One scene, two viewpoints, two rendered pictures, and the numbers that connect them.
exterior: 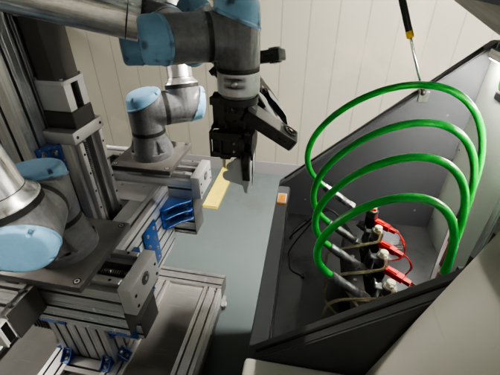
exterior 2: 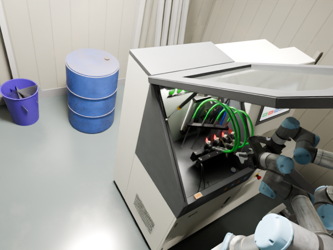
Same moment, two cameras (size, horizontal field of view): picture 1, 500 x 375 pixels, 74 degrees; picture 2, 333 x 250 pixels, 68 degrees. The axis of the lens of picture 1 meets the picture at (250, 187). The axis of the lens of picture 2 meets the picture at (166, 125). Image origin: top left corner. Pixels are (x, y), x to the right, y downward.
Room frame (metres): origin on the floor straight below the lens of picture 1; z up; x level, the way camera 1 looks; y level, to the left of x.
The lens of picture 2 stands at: (1.83, 0.14, 2.28)
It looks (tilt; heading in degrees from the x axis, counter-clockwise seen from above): 43 degrees down; 215
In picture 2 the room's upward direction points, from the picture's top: 18 degrees clockwise
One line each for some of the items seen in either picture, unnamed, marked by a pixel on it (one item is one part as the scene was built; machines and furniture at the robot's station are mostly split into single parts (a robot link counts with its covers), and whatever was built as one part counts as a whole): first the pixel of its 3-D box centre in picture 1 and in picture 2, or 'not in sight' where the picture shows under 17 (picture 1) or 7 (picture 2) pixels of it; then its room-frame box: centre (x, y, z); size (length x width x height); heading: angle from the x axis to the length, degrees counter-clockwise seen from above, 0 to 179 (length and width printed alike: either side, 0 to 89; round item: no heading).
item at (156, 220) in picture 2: not in sight; (179, 192); (0.65, -0.34, 0.39); 0.70 x 0.58 x 0.79; 170
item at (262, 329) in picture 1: (274, 264); (217, 189); (0.70, -0.07, 0.87); 0.62 x 0.04 x 0.16; 170
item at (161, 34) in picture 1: (174, 37); (305, 139); (0.58, 0.12, 1.52); 0.11 x 0.11 x 0.08; 17
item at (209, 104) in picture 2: not in sight; (214, 100); (0.37, -0.52, 1.20); 0.13 x 0.03 x 0.31; 170
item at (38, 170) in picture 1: (42, 191); (324, 218); (0.60, 0.45, 1.20); 0.13 x 0.12 x 0.14; 17
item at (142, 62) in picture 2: not in sight; (193, 122); (0.23, -0.70, 0.75); 1.40 x 0.28 x 1.50; 170
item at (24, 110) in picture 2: not in sight; (24, 102); (1.22, -2.21, 0.23); 0.40 x 0.37 x 0.46; 169
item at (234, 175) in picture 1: (236, 176); not in sight; (0.58, 0.03, 1.25); 0.06 x 0.03 x 0.09; 80
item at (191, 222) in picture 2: not in sight; (199, 218); (0.70, -0.06, 0.44); 0.65 x 0.02 x 0.68; 170
